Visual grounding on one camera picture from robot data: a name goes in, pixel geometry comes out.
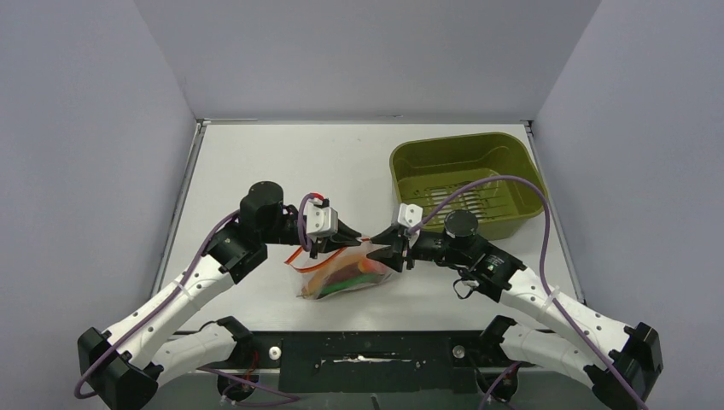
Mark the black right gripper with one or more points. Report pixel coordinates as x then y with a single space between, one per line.
394 255

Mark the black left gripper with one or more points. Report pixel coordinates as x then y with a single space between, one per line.
329 244

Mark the clear zip top bag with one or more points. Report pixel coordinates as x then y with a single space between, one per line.
301 259

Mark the green toy chili pepper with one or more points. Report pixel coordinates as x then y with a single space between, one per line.
357 282

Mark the olive green plastic tub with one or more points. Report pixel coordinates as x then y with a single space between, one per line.
426 172

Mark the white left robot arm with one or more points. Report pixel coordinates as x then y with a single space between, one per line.
128 362

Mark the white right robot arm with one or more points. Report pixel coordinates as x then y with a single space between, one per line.
619 363

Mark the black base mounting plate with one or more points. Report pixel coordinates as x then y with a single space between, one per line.
369 361

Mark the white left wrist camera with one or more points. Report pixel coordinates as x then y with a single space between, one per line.
321 220

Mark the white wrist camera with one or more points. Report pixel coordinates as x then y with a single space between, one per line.
321 220
408 215

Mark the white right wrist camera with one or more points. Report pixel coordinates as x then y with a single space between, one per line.
408 215

